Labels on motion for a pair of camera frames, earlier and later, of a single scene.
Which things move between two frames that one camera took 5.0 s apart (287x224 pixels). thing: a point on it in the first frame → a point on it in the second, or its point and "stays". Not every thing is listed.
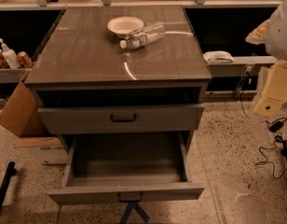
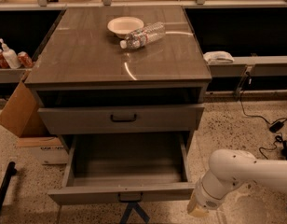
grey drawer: (127, 167) stays
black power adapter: (276, 126) stays
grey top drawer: (101, 119) stays
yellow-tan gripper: (280, 35) → (204, 197)
